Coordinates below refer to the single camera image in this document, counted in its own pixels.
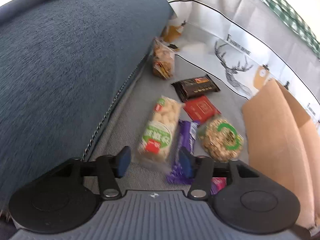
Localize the green checkered cloth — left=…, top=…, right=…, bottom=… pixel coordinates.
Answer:
left=261, top=0, right=319, bottom=59

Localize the grey printed sofa cover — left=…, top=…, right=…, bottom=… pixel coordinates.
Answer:
left=82, top=0, right=309, bottom=163

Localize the white puffed snack pack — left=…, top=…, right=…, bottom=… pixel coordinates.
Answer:
left=137, top=96, right=184, bottom=163

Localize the clear bag of crackers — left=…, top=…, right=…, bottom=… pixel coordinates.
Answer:
left=152, top=38, right=175, bottom=80

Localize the purple white tube pack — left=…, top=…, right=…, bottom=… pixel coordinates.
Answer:
left=210, top=177, right=227, bottom=195

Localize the dark chocolate biscuit pack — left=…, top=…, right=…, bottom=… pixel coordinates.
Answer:
left=171, top=74, right=220, bottom=102

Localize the round puffed grain snack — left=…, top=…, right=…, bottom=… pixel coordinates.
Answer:
left=197, top=115, right=244, bottom=163

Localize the small red packet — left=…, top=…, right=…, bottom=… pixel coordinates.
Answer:
left=184, top=95, right=221, bottom=124

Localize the brown cardboard box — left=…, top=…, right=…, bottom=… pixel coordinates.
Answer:
left=242, top=79, right=319, bottom=230

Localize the purple chocolate bar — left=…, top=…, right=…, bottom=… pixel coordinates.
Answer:
left=167, top=120, right=200, bottom=185

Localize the blue sofa cushion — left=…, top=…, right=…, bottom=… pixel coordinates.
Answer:
left=1, top=0, right=173, bottom=211

